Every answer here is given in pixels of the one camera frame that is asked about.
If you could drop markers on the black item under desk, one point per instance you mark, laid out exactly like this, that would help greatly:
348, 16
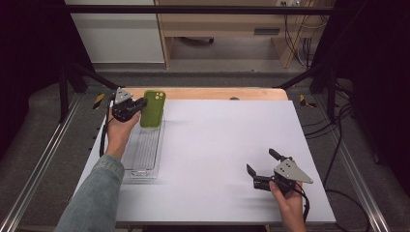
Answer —
196, 41

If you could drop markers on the yellow black striped tape marker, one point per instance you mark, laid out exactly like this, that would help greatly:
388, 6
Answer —
99, 101
304, 101

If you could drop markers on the green phone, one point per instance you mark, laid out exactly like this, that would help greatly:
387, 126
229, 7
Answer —
154, 112

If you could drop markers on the white partition panel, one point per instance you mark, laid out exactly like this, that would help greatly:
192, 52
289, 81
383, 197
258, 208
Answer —
119, 38

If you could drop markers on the black horizontal frame bar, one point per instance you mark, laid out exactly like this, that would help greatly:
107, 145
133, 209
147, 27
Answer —
193, 9

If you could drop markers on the black curtain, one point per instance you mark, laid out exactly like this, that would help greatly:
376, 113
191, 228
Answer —
29, 48
370, 48

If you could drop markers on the person's left hand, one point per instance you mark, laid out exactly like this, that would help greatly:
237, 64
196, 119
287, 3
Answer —
117, 135

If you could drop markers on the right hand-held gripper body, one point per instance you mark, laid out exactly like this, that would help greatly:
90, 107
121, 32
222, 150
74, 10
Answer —
288, 172

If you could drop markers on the white table mat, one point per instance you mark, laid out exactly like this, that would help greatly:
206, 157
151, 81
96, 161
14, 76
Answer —
209, 145

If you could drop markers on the black metal stand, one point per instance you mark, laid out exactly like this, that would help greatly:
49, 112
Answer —
331, 93
63, 93

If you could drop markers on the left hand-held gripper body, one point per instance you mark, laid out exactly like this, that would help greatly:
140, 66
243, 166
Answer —
124, 109

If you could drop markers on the person's right hand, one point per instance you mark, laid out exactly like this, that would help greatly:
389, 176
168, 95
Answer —
290, 206

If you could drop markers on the light wooden desk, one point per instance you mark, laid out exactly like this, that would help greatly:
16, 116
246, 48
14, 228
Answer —
219, 22

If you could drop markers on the clear plastic tray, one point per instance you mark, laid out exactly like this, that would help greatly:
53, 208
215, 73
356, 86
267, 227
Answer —
145, 151

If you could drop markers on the aluminium floor rail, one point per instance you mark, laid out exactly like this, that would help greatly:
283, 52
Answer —
35, 170
354, 170

